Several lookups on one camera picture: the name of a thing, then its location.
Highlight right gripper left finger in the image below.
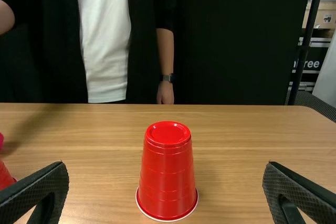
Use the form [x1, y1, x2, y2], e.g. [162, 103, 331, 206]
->
[0, 161, 70, 224]

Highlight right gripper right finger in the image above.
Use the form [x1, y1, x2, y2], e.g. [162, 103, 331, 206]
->
[262, 161, 336, 224]

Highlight white panel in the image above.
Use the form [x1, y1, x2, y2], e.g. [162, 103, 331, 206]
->
[311, 24, 336, 96]

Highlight black case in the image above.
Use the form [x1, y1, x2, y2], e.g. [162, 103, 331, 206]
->
[288, 36, 332, 92]

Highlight person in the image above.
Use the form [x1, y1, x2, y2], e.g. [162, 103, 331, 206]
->
[0, 0, 176, 105]

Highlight cardboard box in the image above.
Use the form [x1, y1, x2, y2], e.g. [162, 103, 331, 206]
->
[301, 0, 336, 29]

